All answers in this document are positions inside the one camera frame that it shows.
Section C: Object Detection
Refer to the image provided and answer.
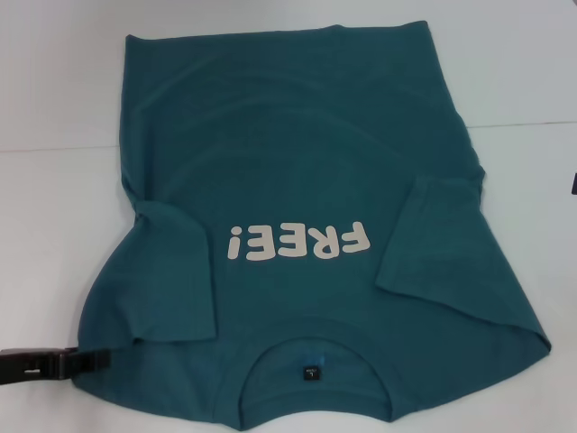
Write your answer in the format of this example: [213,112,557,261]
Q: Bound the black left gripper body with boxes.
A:
[0,347,21,387]

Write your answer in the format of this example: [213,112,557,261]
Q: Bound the teal blue printed t-shirt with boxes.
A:
[74,20,552,405]

